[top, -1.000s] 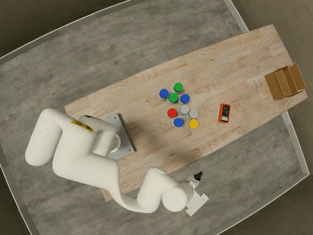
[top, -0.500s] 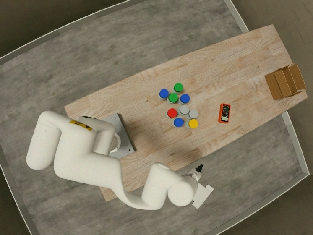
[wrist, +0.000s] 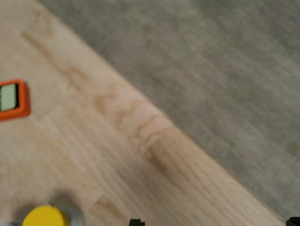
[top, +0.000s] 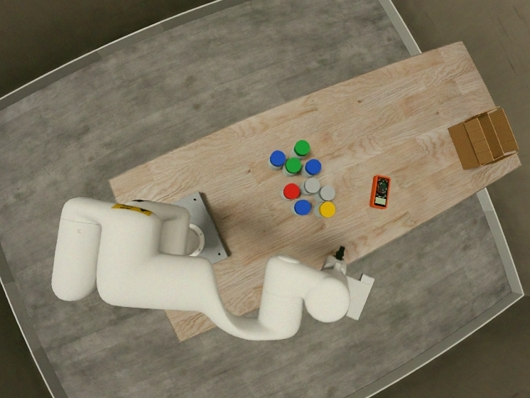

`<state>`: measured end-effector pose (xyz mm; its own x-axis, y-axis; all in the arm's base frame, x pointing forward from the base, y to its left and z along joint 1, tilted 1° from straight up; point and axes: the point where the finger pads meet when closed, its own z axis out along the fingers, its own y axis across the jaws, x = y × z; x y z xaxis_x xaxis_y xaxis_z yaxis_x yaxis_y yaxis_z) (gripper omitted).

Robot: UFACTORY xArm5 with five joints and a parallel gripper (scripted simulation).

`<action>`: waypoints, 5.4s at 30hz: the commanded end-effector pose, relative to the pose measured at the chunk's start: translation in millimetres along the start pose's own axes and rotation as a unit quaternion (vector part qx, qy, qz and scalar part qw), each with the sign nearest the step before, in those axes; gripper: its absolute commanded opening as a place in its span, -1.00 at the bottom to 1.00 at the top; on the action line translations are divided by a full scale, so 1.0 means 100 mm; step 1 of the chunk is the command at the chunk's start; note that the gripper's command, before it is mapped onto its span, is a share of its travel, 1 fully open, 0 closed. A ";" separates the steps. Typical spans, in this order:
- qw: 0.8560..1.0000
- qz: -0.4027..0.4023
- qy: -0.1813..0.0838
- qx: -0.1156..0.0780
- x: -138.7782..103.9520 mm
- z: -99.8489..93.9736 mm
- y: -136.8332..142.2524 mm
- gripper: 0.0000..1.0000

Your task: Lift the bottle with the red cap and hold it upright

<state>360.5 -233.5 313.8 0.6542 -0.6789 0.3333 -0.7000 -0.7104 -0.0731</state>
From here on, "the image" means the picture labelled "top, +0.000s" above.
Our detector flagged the grey bottle with grey cap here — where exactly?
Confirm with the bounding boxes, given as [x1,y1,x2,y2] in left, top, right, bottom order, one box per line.
[313,185,335,203]
[300,178,320,195]

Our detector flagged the orange digital multimeter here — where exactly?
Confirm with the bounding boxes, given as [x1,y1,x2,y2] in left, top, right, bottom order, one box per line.
[369,175,391,209]

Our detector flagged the brown cardboard box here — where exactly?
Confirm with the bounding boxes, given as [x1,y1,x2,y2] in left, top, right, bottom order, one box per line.
[448,108,519,170]

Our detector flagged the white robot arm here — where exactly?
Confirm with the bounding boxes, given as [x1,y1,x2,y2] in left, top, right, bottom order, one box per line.
[52,198,375,340]

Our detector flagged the blue bottle cap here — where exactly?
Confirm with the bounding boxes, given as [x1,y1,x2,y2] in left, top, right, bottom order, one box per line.
[301,159,321,178]
[268,151,286,171]
[291,200,310,215]

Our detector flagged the green-capped bottle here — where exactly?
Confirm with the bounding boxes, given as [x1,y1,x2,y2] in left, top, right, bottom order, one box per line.
[291,140,310,160]
[282,157,301,177]

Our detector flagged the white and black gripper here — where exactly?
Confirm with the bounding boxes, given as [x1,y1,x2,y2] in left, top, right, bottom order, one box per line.
[322,245,347,274]

